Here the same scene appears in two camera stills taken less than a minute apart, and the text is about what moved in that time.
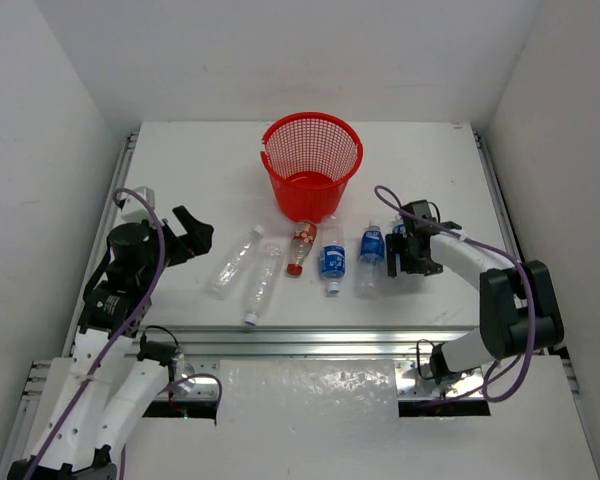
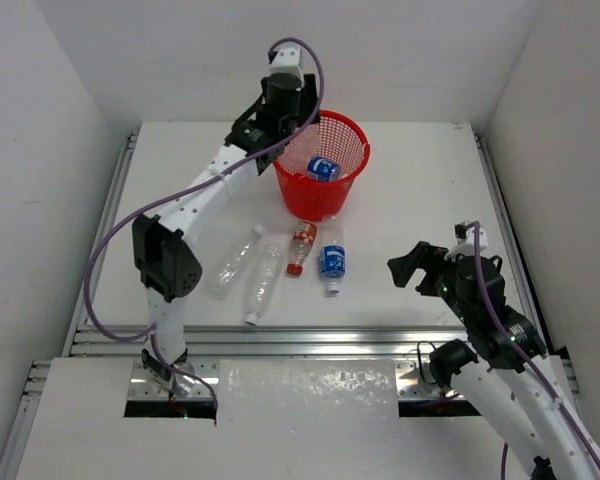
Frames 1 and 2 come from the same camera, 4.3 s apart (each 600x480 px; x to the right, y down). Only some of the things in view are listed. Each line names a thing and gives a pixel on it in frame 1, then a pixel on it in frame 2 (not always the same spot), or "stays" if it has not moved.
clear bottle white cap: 268,271 stays
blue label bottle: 370,263 to 322,170
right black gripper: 426,267 to 427,256
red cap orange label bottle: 304,237 stays
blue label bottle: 333,252 stays
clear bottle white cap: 232,265 stays
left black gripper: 181,244 to 309,100
